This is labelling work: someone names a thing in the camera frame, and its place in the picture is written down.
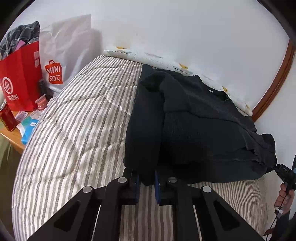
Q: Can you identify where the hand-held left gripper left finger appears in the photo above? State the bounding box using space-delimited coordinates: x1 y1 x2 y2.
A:
26 168 140 241

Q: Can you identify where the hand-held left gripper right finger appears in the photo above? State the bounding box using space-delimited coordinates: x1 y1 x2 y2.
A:
154 170 265 241

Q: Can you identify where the black sweatshirt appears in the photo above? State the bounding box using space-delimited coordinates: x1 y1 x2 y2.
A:
122 64 278 186

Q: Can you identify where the person's right forearm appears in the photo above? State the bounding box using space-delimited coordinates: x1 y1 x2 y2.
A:
270 207 296 241

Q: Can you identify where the person's right hand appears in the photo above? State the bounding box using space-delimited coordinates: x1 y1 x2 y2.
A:
274 182 292 215

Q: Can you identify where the striped bed blanket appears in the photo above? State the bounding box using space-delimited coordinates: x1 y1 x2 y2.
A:
11 54 271 241

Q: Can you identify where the blue tissue pack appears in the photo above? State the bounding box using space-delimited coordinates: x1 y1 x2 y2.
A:
20 115 40 146

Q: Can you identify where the pink lidded jar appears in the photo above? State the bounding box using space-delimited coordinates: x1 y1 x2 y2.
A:
35 97 48 111

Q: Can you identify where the white printed foam mat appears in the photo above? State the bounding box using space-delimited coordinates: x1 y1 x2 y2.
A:
103 45 254 117

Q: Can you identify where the wooden nightstand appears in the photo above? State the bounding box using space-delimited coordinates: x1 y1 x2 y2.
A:
0 111 31 155

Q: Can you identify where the green blanket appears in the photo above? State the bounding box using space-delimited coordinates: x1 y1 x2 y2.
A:
0 134 23 232

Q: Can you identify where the black bottle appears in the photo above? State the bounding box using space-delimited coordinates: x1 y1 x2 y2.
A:
38 79 47 100

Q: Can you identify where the red drink can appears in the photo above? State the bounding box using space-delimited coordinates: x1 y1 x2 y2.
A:
0 101 18 132

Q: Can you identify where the white plastic shopping bag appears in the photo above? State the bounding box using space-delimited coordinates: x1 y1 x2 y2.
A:
39 14 104 92

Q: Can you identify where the red paper bag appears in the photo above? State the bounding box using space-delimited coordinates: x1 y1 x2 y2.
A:
0 41 43 112

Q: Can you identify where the grey plaid cloth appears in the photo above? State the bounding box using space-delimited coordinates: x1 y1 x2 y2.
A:
0 21 41 60

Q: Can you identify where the thin gripper cable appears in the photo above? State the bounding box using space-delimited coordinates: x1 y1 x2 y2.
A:
264 183 288 237

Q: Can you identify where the brown wooden door frame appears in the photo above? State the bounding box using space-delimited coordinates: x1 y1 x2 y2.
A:
251 38 296 122

